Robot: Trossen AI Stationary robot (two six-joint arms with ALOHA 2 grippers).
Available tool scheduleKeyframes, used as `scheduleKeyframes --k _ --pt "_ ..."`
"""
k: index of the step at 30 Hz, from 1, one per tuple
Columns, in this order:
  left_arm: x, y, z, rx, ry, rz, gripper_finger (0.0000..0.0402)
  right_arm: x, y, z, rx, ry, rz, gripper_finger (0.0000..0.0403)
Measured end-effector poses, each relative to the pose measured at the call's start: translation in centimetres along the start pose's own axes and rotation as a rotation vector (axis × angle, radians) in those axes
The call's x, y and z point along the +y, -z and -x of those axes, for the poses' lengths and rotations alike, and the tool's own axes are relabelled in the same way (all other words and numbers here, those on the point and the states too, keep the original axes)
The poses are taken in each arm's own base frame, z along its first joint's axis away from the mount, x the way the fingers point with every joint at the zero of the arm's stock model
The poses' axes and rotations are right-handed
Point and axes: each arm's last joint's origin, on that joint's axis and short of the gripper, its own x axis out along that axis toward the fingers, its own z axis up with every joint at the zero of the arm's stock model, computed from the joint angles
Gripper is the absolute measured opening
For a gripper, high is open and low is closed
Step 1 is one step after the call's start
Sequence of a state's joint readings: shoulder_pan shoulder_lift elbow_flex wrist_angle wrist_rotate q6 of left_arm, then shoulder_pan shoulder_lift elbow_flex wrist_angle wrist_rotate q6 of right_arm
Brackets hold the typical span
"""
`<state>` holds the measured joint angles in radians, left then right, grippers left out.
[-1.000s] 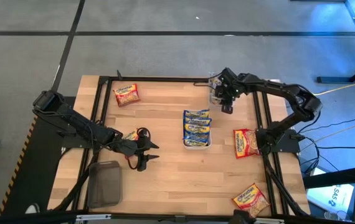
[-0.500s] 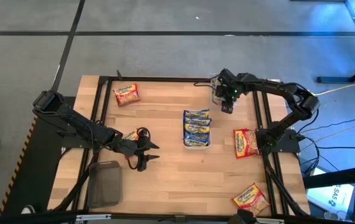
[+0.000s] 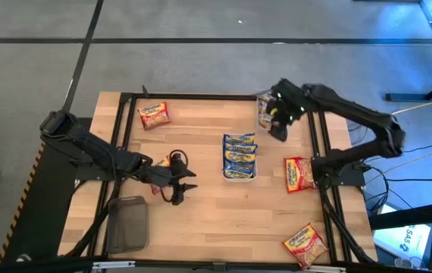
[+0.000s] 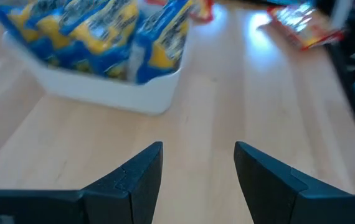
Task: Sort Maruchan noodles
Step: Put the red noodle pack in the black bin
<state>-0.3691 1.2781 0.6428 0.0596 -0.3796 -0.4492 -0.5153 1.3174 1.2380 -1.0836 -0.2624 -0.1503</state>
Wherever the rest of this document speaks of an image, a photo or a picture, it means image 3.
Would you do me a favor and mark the red Maruchan ramen pack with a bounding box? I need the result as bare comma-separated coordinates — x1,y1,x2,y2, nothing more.
282,222,330,271
149,155,173,196
136,101,172,131
283,156,318,195

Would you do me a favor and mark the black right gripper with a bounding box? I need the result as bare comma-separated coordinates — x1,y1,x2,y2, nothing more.
270,78,311,143

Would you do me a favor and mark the silver metal bracket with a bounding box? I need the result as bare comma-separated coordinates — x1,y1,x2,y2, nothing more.
92,260,136,271
302,265,348,273

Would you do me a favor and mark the white printed sign board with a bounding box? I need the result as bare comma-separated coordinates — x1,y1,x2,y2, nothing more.
373,223,432,262

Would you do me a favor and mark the pale-edged Maruchan ramen pack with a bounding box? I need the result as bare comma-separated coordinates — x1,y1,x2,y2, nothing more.
258,93,276,115
258,112,277,130

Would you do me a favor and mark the black cable sleeve bundle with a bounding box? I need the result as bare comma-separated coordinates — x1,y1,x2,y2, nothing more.
321,187,376,265
63,180,121,259

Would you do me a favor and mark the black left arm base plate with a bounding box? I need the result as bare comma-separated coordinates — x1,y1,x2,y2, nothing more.
74,162,124,182

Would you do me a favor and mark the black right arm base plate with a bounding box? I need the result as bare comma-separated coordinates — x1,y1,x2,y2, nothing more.
314,157,367,187

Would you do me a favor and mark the black aluminium table frame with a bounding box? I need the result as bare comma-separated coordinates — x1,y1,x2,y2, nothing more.
86,89,376,272

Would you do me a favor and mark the white plastic bin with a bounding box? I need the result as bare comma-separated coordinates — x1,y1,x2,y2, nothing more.
221,132,258,184

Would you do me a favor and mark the clear plastic bin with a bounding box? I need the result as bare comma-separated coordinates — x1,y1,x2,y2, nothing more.
255,89,290,134

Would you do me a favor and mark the grey and black desk frame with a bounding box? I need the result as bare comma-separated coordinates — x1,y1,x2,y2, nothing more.
384,0,432,103

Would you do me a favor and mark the black stand bar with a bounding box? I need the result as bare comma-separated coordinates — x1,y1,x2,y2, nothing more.
367,200,432,231

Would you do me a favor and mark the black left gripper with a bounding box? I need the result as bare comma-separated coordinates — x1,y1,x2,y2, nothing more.
139,151,199,206

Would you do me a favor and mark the yellow power plug and cord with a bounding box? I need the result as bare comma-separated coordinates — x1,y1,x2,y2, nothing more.
392,93,432,115

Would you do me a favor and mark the black hazard-striped floor mat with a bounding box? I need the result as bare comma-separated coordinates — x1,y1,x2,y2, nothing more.
0,116,105,263

